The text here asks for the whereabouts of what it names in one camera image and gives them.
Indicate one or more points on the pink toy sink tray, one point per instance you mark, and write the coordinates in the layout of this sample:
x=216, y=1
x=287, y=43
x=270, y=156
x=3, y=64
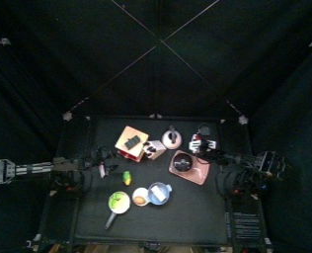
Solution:
x=196, y=171

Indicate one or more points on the small pink white toy box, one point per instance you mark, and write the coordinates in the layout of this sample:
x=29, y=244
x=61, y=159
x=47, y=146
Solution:
x=154, y=149

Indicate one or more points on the black toy on orange box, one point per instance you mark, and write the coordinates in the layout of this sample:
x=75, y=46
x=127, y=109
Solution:
x=131, y=142

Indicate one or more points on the white red toy appliance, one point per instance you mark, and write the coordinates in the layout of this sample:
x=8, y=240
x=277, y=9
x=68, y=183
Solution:
x=202, y=144

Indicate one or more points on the white toy block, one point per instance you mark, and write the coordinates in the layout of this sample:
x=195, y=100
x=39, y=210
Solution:
x=158, y=193

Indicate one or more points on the yellow green toy corn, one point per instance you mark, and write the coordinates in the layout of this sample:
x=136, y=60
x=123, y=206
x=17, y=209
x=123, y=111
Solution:
x=126, y=178

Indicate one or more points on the black toy bowl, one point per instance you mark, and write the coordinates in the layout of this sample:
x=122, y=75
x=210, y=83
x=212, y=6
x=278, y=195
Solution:
x=182, y=162

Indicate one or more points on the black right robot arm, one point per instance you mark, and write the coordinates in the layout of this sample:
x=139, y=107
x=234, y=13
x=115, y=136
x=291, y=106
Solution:
x=259, y=163

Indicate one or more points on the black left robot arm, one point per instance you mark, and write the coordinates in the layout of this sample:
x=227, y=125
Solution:
x=35, y=168

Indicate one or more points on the green toy vegetable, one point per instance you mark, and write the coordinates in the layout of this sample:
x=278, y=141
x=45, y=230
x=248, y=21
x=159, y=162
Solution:
x=116, y=199

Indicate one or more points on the small white toy plate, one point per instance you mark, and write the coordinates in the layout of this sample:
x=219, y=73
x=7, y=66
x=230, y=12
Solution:
x=139, y=197

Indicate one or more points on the blue plate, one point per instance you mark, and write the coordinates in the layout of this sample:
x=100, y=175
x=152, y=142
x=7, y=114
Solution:
x=159, y=193

